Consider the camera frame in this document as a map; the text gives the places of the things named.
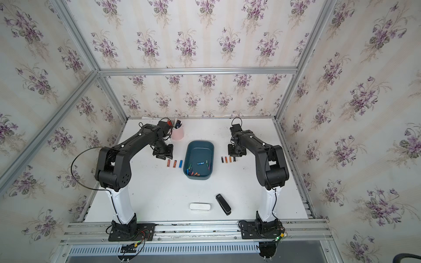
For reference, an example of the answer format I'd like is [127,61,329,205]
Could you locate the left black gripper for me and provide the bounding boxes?
[151,140,175,160]

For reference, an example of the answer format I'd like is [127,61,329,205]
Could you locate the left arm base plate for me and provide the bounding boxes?
[107,221,156,242]

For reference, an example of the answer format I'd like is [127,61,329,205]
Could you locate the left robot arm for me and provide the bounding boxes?
[94,119,173,227]

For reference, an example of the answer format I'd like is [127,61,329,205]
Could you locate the teal plastic storage box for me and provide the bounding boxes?
[183,140,214,180]

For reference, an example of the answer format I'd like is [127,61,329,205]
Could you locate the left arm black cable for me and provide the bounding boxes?
[70,146,111,191]

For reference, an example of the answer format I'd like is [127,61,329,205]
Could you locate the black stapler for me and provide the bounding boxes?
[216,194,231,215]

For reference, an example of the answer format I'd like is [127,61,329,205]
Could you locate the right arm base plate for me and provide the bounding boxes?
[238,219,285,241]

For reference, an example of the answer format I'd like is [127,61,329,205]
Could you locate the pink pen cup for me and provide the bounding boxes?
[171,126,184,141]

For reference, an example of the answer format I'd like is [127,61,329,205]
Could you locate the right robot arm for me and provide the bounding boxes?
[228,124,289,225]

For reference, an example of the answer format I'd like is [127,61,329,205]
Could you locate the pens in cup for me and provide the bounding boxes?
[167,119,182,129]

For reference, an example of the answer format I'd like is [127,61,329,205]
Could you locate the white eraser case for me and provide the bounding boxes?
[189,203,212,211]

